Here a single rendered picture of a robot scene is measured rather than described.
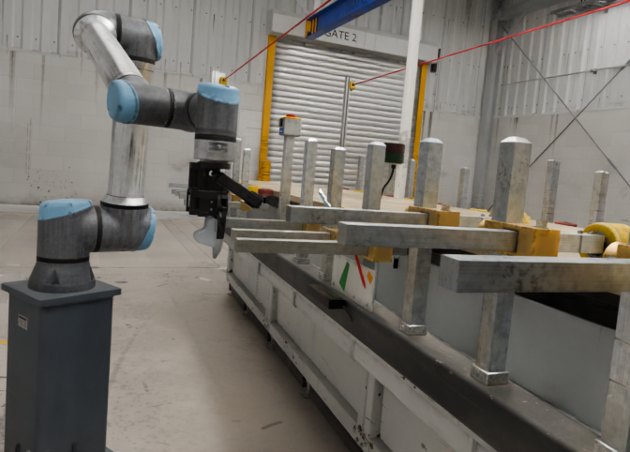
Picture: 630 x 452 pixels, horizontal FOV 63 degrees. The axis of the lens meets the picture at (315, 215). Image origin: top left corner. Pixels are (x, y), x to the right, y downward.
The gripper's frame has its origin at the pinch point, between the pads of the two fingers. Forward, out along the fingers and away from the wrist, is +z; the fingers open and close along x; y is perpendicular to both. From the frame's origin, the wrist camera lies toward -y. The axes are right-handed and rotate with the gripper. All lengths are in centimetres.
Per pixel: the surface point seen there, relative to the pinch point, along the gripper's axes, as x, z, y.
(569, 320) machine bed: 43, 4, -59
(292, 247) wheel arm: 1.4, -2.0, -16.8
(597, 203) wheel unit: -31, -17, -146
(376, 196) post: -2.3, -14.8, -39.3
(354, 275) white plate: -4.8, 6.0, -36.5
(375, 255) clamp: 4.9, -1.0, -36.8
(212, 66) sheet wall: -793, -180, -109
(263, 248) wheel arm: 1.4, -1.4, -10.1
